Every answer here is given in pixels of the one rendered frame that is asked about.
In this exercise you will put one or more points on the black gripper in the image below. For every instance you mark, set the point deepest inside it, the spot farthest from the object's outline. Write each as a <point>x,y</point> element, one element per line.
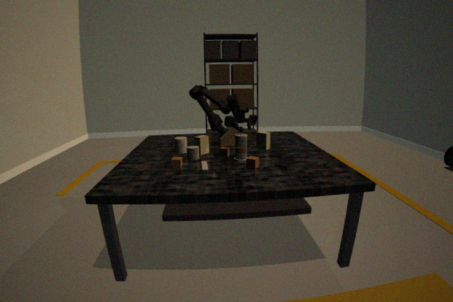
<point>233,121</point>

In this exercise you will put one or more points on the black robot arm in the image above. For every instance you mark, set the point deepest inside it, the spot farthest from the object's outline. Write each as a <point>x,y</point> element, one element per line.
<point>198,92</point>

